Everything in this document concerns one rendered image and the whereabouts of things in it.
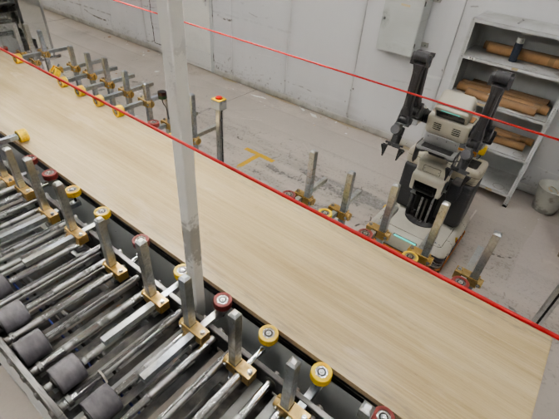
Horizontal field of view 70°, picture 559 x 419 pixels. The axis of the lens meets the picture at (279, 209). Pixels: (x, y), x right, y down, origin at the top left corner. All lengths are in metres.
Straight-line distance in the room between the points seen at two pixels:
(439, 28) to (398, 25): 0.40
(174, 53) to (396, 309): 1.31
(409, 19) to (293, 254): 3.07
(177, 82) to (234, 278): 0.93
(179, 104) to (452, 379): 1.35
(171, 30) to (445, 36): 3.70
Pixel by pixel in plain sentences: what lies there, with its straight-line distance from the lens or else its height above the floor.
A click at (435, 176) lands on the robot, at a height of 0.81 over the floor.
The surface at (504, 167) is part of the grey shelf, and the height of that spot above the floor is 0.18.
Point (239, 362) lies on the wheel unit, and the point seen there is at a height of 0.85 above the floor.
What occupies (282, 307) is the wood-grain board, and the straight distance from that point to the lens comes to 1.72.
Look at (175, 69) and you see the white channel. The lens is 1.21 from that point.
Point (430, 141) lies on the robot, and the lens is 2.83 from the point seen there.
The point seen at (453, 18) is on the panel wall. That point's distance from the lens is 4.57.
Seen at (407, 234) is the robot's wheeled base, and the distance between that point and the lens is 3.22.
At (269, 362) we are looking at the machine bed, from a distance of 1.92.
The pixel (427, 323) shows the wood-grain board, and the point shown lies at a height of 0.90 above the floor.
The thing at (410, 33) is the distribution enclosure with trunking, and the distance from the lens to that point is 4.47.
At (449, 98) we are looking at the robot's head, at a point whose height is 1.35.
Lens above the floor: 2.26
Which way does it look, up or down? 38 degrees down
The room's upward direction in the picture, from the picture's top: 5 degrees clockwise
